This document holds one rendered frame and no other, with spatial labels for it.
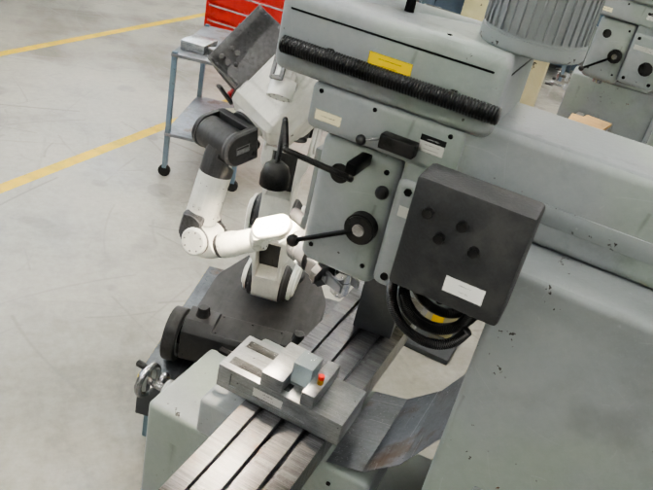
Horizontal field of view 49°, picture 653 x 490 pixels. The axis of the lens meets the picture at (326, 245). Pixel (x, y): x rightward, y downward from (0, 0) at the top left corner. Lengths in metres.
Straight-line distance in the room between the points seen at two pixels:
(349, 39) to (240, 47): 0.59
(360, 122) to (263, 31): 0.59
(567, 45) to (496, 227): 0.39
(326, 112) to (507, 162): 0.38
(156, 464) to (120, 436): 0.77
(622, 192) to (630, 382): 0.34
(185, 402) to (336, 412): 0.53
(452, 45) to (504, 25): 0.10
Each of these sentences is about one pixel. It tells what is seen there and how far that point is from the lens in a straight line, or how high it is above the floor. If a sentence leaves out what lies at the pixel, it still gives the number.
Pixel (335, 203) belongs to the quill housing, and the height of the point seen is 1.48.
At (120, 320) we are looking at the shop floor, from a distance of 3.54.
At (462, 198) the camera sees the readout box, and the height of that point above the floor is 1.71.
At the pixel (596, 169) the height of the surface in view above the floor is 1.74.
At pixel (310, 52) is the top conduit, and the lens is 1.42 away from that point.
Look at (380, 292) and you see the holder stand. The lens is 2.09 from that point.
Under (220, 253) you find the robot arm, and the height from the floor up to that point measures 1.13.
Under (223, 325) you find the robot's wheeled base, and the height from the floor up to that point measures 0.59.
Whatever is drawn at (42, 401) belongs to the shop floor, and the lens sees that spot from 3.14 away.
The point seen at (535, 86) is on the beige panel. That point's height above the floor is 1.41.
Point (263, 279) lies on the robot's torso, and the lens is 2.60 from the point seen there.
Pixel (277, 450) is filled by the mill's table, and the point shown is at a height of 0.91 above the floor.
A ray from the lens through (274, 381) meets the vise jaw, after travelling 1.77.
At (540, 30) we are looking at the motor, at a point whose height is 1.94.
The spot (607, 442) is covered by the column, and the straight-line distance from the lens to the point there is 1.48.
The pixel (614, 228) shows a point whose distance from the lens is 1.40.
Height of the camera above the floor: 2.17
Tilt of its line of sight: 30 degrees down
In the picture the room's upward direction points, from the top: 13 degrees clockwise
